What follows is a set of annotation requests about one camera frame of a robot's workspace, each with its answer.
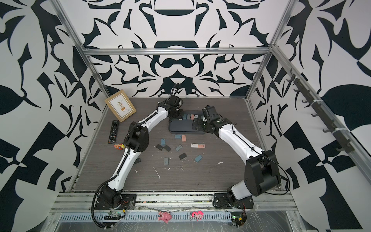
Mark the pink toy right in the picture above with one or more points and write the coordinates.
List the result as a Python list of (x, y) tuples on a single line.
[(197, 215)]

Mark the red yellow toy fish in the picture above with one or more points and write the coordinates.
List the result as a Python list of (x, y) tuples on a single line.
[(119, 146)]

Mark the pink toy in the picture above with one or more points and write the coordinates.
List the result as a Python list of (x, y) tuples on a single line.
[(197, 215), (164, 216)]

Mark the pink toy left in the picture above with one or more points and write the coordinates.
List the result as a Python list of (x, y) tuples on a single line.
[(164, 216)]

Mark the small circuit board right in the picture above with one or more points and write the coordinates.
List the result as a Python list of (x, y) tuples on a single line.
[(238, 220)]

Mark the grey-blue eraser centre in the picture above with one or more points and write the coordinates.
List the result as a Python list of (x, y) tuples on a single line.
[(179, 147)]

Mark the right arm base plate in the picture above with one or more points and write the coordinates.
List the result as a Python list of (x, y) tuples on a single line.
[(228, 201)]

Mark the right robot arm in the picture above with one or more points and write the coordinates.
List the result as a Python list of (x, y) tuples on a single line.
[(261, 172)]

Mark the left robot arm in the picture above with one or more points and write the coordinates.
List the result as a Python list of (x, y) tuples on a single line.
[(136, 141)]

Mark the blue eraser lower centre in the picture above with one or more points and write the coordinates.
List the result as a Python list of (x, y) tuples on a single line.
[(198, 158)]

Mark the dark grey storage tray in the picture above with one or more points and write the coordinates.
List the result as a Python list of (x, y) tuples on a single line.
[(180, 126)]

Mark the small circuit board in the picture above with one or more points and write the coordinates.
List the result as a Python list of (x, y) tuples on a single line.
[(115, 215), (238, 220)]

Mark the black eraser pair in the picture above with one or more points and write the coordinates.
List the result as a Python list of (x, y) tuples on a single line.
[(167, 148), (159, 147)]

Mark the black eraser right pair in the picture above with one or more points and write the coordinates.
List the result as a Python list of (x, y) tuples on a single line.
[(167, 148)]

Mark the black eraser left pair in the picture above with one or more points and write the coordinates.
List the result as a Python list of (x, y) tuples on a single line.
[(159, 147)]

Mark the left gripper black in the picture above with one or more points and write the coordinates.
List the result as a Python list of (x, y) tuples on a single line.
[(180, 116)]

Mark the white slotted cable duct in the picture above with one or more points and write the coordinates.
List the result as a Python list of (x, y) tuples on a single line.
[(213, 216)]

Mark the small circuit board left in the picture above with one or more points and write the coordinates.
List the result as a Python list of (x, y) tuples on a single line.
[(115, 215)]

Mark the wooden picture frame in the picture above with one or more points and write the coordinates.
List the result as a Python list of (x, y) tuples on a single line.
[(120, 105)]

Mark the black remote control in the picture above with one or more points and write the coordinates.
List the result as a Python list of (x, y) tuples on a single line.
[(113, 132)]

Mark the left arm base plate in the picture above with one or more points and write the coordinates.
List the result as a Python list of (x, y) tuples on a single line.
[(124, 201)]

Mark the black wall hook rail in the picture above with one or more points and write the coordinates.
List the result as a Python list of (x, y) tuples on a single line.
[(322, 111)]

